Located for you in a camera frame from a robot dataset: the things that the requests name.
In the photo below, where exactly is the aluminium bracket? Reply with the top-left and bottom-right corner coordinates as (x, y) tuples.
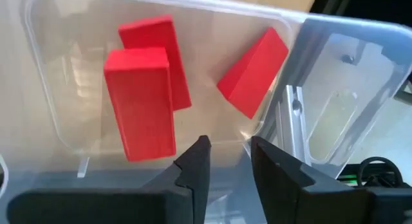
(276, 84), (312, 167)

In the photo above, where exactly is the clear plastic bin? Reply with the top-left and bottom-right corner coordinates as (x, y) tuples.
(0, 0), (412, 224)

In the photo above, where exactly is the red wooden block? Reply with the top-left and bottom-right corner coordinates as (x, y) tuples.
(103, 46), (177, 163)
(216, 26), (290, 120)
(118, 14), (193, 111)

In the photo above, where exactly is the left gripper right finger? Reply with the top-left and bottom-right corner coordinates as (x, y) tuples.
(250, 136), (374, 224)

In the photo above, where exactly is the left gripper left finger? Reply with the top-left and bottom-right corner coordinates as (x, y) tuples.
(142, 135), (212, 224)

